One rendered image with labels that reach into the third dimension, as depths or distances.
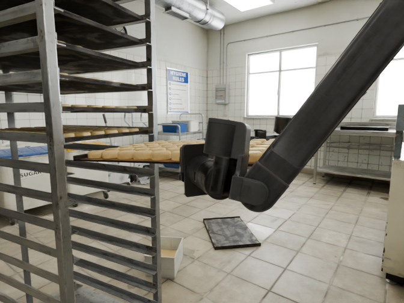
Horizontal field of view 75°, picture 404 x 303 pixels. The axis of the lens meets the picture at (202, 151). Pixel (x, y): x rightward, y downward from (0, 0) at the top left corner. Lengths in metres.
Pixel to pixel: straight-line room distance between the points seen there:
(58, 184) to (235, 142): 0.57
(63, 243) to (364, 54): 0.83
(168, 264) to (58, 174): 1.29
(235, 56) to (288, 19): 1.24
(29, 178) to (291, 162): 3.06
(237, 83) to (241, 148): 5.49
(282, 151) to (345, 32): 4.98
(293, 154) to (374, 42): 0.17
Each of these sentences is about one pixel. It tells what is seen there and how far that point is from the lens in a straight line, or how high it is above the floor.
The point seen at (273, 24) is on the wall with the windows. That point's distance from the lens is 5.76.
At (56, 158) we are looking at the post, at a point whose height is 1.00.
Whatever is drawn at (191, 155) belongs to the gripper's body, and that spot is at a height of 1.04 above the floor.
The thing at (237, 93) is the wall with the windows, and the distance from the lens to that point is 5.87.
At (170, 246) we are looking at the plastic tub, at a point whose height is 0.08.
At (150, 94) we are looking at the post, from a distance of 1.14.
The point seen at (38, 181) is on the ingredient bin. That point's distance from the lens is 3.31.
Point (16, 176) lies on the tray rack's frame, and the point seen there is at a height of 0.83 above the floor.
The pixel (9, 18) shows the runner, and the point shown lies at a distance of 1.03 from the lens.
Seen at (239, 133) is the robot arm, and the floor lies 1.09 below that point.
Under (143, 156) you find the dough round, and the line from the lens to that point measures 0.68.
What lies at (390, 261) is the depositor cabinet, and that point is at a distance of 2.22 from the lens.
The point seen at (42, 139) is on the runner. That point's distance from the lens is 0.91.
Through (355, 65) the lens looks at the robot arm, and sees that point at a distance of 0.41.
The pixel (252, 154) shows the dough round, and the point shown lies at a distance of 0.55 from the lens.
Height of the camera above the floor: 1.12
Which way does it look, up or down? 8 degrees down
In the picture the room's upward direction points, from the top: straight up
